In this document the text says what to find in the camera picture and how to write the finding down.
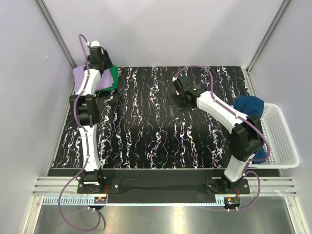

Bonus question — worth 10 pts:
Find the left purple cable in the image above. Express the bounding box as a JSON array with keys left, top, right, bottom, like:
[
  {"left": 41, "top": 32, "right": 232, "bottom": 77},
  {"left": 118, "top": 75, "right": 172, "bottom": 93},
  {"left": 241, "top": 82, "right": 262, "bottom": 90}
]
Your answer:
[{"left": 58, "top": 33, "right": 107, "bottom": 231}]

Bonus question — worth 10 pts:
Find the purple t shirt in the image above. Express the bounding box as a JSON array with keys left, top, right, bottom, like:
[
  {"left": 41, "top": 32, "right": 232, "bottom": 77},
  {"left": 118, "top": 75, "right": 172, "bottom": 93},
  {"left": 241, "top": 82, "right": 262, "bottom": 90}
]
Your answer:
[{"left": 72, "top": 65, "right": 115, "bottom": 96}]

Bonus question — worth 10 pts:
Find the dark blue t shirt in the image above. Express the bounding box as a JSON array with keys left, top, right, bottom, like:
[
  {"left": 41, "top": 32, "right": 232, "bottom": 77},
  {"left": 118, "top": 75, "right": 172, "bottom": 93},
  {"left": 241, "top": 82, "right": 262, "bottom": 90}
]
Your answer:
[{"left": 230, "top": 95, "right": 266, "bottom": 164}]

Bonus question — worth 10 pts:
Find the white plastic basket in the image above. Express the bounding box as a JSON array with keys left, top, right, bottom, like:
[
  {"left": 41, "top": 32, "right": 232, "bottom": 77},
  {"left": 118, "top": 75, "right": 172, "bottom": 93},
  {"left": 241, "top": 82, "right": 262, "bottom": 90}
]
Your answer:
[{"left": 249, "top": 103, "right": 300, "bottom": 169}]

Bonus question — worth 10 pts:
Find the folded green t shirt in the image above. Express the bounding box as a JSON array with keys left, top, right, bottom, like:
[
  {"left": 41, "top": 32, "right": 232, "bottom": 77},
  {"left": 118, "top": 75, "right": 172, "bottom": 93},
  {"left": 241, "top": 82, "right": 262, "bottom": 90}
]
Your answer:
[{"left": 96, "top": 65, "right": 118, "bottom": 92}]

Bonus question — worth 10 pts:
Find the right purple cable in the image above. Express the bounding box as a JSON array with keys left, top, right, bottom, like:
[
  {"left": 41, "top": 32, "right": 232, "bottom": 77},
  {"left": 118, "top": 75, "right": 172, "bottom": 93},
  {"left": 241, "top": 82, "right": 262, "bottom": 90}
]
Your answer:
[{"left": 172, "top": 64, "right": 272, "bottom": 212}]

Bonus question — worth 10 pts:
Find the aluminium rail frame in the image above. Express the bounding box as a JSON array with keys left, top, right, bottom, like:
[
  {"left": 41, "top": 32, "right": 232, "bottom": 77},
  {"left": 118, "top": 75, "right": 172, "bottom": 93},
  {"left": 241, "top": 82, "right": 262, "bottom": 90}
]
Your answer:
[{"left": 23, "top": 165, "right": 312, "bottom": 234}]

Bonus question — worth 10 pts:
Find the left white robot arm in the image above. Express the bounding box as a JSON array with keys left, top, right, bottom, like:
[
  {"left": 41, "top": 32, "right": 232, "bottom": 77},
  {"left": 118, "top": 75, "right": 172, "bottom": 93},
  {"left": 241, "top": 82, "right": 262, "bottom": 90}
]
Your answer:
[{"left": 69, "top": 41, "right": 113, "bottom": 194}]

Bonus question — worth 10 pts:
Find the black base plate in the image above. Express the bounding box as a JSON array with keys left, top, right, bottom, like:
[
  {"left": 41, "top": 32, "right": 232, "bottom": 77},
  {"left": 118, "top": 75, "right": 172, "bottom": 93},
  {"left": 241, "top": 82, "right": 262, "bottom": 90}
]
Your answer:
[{"left": 88, "top": 169, "right": 250, "bottom": 205}]

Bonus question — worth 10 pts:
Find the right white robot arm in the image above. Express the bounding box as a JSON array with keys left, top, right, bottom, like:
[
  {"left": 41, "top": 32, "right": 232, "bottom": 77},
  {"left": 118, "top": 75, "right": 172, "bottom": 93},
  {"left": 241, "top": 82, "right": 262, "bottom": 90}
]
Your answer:
[{"left": 173, "top": 76, "right": 264, "bottom": 193}]

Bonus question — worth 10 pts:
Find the purple cable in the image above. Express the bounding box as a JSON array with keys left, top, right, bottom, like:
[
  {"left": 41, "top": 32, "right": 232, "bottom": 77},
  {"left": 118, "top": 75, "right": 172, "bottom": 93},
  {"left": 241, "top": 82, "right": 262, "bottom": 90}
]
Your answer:
[
  {"left": 58, "top": 33, "right": 107, "bottom": 231},
  {"left": 172, "top": 64, "right": 272, "bottom": 212}
]

